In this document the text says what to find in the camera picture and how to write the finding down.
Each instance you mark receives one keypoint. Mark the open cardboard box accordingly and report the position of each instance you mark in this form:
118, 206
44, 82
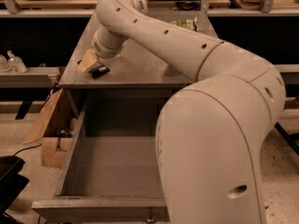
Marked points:
54, 122

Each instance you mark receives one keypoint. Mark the brass drawer knob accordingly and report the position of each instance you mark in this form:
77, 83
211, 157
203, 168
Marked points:
150, 219

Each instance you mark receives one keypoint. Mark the black bin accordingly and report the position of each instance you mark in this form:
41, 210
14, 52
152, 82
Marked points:
11, 182

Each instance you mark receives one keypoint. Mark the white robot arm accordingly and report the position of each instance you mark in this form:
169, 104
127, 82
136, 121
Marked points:
208, 135

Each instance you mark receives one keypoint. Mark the green chip bag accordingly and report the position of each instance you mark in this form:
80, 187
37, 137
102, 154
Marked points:
190, 24

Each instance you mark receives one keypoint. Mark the open grey top drawer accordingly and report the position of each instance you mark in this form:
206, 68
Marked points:
110, 173

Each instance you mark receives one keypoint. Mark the dark blue rxbar wrapper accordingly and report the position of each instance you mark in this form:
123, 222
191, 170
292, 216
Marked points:
99, 70

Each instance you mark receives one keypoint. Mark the clear plastic bottle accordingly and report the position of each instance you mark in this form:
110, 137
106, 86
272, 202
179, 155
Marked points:
4, 64

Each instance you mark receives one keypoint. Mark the black metal stand leg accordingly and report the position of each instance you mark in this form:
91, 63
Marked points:
291, 139

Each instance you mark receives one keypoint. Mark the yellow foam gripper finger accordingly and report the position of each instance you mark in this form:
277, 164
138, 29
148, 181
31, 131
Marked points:
88, 61

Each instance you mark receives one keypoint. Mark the clear sanitizer bottle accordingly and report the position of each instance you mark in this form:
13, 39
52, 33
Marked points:
16, 63

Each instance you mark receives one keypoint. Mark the grey wooden cabinet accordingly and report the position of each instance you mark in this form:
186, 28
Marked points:
133, 68

